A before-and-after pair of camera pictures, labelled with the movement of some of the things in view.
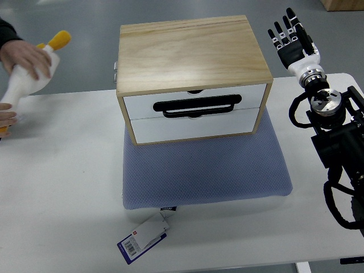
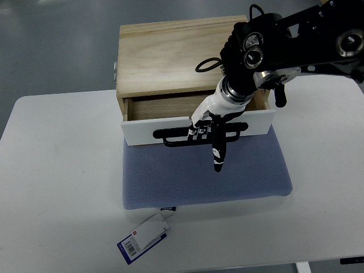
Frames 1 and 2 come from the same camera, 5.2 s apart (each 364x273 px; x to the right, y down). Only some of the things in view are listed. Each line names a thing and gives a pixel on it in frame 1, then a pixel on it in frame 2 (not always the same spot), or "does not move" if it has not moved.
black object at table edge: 352,260 does not move
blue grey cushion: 172,174 does not move
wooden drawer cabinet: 189,79 does not move
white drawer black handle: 209,102 to 174,131
